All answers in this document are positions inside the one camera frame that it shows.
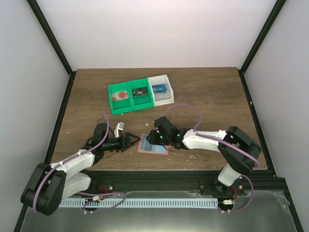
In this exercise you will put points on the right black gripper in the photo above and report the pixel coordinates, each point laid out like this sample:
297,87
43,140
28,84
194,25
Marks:
153,138

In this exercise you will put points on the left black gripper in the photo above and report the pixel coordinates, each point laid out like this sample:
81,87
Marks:
129,144

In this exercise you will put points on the black VIP card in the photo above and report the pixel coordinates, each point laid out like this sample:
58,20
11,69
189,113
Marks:
140,93

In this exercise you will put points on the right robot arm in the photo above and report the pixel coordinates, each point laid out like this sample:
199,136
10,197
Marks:
239,150

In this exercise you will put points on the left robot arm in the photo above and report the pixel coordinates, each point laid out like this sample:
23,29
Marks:
49,184

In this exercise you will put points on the blue card in bin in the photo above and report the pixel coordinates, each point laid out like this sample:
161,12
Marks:
159,89

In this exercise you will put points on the red white card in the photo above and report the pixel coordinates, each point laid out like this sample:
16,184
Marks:
120,95

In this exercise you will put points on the middle green bin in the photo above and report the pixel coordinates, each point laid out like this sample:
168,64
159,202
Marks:
140,94

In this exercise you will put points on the green bin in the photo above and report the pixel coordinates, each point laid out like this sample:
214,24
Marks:
140,94
123,106

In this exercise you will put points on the left green bin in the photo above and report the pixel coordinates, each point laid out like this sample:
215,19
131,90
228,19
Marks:
123,106

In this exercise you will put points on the white bin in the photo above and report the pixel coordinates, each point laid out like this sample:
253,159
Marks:
165,98

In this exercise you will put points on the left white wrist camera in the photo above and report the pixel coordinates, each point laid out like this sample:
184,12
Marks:
118,129

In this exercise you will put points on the light blue slotted cable duct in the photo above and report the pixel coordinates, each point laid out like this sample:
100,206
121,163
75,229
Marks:
142,203

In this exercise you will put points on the black aluminium front rail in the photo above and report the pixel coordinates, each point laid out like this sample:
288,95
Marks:
203,182

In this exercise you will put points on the left black frame post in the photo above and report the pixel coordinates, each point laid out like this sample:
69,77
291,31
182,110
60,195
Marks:
33,4

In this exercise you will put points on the black frame post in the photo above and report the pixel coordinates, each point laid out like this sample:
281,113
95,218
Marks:
274,13
33,4

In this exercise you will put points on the right black frame post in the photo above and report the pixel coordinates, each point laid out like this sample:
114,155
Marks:
274,13

